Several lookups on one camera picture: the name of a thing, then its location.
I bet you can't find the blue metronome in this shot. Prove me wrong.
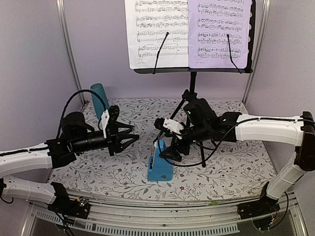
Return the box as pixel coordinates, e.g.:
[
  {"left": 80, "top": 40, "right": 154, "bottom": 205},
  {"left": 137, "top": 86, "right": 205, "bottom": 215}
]
[{"left": 147, "top": 140, "right": 173, "bottom": 182}]

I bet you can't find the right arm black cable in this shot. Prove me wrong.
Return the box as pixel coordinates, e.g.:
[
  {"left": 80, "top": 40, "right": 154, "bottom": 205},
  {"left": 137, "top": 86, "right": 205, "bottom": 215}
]
[{"left": 152, "top": 118, "right": 259, "bottom": 168}]

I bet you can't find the aluminium front rail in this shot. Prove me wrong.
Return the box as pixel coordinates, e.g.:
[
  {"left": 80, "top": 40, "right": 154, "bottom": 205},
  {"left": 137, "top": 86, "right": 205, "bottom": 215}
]
[{"left": 21, "top": 192, "right": 308, "bottom": 236}]

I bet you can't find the teal ceramic vase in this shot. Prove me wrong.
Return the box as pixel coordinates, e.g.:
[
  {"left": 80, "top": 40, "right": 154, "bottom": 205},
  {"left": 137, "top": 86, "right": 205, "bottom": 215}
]
[{"left": 90, "top": 83, "right": 110, "bottom": 120}]

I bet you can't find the green tape piece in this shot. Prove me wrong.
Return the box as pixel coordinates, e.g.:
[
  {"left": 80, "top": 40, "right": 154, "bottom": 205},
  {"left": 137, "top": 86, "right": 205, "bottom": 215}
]
[{"left": 208, "top": 201, "right": 219, "bottom": 206}]

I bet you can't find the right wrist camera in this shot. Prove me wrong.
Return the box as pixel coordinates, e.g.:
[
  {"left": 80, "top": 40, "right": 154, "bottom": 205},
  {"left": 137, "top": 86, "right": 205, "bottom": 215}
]
[{"left": 154, "top": 118, "right": 184, "bottom": 139}]

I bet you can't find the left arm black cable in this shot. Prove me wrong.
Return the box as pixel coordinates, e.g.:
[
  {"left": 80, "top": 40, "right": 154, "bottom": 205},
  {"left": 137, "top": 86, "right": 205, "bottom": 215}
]
[{"left": 58, "top": 89, "right": 110, "bottom": 138}]

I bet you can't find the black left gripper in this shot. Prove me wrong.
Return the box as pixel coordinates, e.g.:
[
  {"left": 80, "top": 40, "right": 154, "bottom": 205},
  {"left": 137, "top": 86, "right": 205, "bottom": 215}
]
[{"left": 72, "top": 121, "right": 139, "bottom": 156}]

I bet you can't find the floral table mat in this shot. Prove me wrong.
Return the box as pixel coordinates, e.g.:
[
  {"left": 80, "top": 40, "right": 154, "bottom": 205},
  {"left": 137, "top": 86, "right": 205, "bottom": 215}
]
[{"left": 48, "top": 98, "right": 279, "bottom": 201}]

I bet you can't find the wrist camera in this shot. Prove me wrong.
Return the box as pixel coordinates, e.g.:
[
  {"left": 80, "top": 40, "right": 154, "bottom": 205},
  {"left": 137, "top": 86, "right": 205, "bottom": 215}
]
[
  {"left": 154, "top": 118, "right": 184, "bottom": 139},
  {"left": 100, "top": 105, "right": 120, "bottom": 139}
]

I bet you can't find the purple sheet music page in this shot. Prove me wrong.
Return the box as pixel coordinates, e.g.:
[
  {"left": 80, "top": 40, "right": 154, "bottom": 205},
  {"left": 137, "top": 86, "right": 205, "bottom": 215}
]
[{"left": 188, "top": 0, "right": 253, "bottom": 69}]

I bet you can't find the aluminium frame post right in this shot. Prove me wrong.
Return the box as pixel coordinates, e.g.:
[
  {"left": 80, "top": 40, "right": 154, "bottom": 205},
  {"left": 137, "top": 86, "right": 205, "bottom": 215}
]
[{"left": 242, "top": 0, "right": 271, "bottom": 106}]

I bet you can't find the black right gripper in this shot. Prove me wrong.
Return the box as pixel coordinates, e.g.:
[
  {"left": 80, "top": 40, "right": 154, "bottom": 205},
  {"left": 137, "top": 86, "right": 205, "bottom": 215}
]
[{"left": 159, "top": 122, "right": 211, "bottom": 161}]

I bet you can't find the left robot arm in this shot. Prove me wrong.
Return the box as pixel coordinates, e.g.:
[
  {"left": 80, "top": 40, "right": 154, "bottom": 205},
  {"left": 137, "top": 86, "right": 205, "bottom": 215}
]
[{"left": 0, "top": 109, "right": 139, "bottom": 219}]

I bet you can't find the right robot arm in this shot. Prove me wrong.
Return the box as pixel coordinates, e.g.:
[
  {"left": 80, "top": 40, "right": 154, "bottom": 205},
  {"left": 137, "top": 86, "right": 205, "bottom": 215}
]
[{"left": 154, "top": 98, "right": 315, "bottom": 219}]

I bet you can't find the black music stand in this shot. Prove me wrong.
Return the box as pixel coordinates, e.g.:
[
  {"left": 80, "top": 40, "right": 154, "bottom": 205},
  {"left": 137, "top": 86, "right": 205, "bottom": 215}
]
[{"left": 132, "top": 0, "right": 256, "bottom": 168}]

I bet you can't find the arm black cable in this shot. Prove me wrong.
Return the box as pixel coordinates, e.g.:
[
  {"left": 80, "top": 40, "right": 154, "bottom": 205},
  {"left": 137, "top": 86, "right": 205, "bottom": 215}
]
[
  {"left": 58, "top": 89, "right": 110, "bottom": 138},
  {"left": 152, "top": 118, "right": 259, "bottom": 168}
]

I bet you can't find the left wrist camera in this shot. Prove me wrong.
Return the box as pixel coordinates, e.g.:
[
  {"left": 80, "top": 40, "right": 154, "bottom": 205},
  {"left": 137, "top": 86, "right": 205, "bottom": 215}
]
[{"left": 100, "top": 105, "right": 120, "bottom": 139}]

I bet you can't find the sheet music booklet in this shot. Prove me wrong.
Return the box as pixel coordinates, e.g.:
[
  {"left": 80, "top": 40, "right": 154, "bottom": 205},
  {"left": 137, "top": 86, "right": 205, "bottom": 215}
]
[{"left": 125, "top": 0, "right": 189, "bottom": 69}]

